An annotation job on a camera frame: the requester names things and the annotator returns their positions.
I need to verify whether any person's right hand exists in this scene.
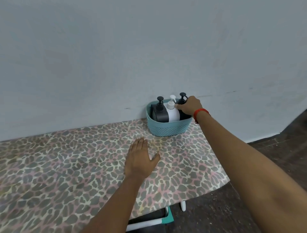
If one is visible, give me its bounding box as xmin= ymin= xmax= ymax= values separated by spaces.
xmin=176 ymin=96 xmax=204 ymax=116

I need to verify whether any person's left hand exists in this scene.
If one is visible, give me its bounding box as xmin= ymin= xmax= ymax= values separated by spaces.
xmin=123 ymin=137 xmax=161 ymax=180

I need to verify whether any teal woven plastic basket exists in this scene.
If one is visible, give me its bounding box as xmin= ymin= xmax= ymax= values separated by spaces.
xmin=146 ymin=98 xmax=194 ymax=137

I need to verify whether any red thread bracelet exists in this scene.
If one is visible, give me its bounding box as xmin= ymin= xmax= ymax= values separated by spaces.
xmin=193 ymin=108 xmax=211 ymax=124

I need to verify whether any round black pump bottle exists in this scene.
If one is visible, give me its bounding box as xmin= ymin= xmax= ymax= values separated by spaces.
xmin=176 ymin=92 xmax=192 ymax=121

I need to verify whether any person's right forearm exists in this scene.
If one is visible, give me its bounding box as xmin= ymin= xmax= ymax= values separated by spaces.
xmin=195 ymin=111 xmax=307 ymax=233

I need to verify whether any leopard print table cover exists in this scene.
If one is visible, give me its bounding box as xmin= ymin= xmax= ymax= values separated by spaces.
xmin=0 ymin=118 xmax=231 ymax=233

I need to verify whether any white pump bottle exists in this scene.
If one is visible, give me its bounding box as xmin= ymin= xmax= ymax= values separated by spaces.
xmin=165 ymin=95 xmax=180 ymax=122

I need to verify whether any white and teal frame bar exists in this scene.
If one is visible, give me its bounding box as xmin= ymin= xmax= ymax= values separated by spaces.
xmin=126 ymin=206 xmax=173 ymax=232

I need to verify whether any person's left forearm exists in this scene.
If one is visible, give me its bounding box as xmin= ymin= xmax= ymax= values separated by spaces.
xmin=80 ymin=173 xmax=146 ymax=233

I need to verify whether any square black pump bottle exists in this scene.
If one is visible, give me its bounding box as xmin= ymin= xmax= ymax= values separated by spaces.
xmin=150 ymin=96 xmax=169 ymax=122

